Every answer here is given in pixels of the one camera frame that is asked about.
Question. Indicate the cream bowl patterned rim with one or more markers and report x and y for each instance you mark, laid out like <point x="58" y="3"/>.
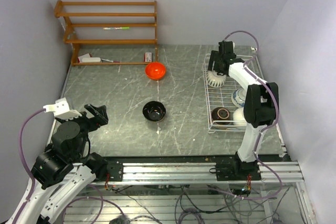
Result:
<point x="214" y="79"/>

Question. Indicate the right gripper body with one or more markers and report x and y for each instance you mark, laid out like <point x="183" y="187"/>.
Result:
<point x="218" y="70"/>

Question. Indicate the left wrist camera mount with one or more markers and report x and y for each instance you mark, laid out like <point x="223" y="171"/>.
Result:
<point x="62" y="109"/>

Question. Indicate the dark brown bowl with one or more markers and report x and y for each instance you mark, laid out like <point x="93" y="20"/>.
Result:
<point x="221" y="116"/>

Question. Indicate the black glossy bowl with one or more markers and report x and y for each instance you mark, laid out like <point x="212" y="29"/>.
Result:
<point x="154" y="111"/>

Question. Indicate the pink white pen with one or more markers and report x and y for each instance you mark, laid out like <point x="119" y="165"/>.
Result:
<point x="110" y="61"/>

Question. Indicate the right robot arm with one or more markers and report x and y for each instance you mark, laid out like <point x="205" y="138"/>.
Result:
<point x="260" y="110"/>

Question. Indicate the wooden shelf rack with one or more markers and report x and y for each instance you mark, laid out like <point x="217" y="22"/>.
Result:
<point x="71" y="38"/>

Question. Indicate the green pink marker pen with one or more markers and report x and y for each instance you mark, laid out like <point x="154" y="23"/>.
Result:
<point x="116" y="28"/>

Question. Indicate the aluminium rail frame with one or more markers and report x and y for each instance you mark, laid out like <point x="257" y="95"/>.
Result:
<point x="202" y="173"/>

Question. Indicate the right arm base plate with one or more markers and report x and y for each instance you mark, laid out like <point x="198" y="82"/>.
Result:
<point x="228" y="172"/>

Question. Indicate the white wire dish rack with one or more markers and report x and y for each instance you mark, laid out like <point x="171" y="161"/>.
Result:
<point x="220" y="97"/>

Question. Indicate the small red white box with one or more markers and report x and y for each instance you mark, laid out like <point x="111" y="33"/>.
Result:
<point x="147" y="57"/>

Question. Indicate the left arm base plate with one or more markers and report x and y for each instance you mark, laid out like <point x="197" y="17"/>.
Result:
<point x="115" y="171"/>

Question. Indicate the blue white patterned bowl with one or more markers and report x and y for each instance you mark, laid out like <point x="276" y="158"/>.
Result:
<point x="238" y="97"/>

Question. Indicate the orange bowl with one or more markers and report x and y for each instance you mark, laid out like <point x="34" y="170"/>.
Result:
<point x="155" y="71"/>

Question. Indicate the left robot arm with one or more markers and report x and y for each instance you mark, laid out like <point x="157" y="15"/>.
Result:
<point x="65" y="167"/>

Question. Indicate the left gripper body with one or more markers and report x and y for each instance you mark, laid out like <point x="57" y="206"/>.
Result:
<point x="87" y="124"/>

